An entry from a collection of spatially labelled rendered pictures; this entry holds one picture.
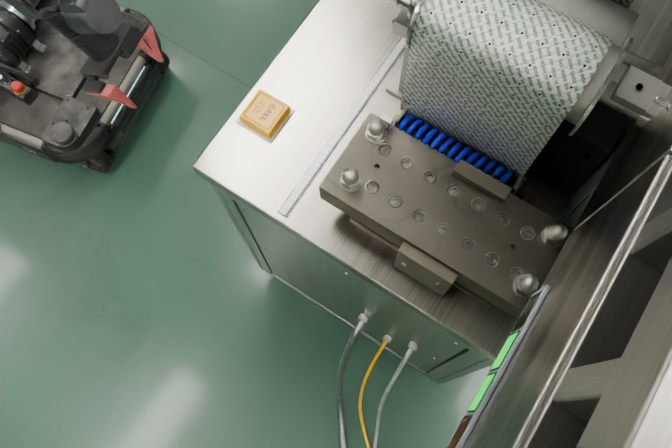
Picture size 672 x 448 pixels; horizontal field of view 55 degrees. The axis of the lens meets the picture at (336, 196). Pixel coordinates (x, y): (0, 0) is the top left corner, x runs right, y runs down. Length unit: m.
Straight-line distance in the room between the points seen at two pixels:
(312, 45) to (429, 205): 0.45
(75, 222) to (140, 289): 0.32
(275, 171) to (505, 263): 0.45
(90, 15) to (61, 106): 1.15
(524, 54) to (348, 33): 0.54
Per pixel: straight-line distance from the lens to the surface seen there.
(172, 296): 2.14
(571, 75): 0.89
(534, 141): 1.00
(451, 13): 0.90
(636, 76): 0.93
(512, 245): 1.08
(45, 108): 2.21
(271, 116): 1.24
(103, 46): 1.11
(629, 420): 0.42
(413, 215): 1.06
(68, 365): 2.21
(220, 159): 1.25
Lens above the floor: 2.04
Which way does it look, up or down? 71 degrees down
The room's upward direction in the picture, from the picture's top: 3 degrees counter-clockwise
